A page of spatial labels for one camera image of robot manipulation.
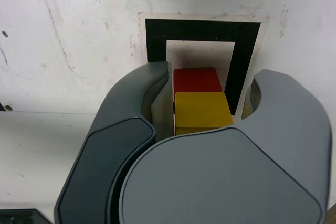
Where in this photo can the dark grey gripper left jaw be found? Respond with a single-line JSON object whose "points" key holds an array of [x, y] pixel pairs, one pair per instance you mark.
{"points": [[110, 142]]}

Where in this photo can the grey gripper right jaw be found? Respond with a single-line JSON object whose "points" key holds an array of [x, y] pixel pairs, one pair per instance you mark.
{"points": [[223, 182]]}

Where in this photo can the yellow cube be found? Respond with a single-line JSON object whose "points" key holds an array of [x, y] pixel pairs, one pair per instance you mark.
{"points": [[202, 108]]}

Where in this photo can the red cube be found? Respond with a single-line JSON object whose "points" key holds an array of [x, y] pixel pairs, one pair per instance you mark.
{"points": [[197, 79]]}

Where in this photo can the black tape square outline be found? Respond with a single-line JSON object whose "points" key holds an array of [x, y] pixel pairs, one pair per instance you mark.
{"points": [[155, 45]]}

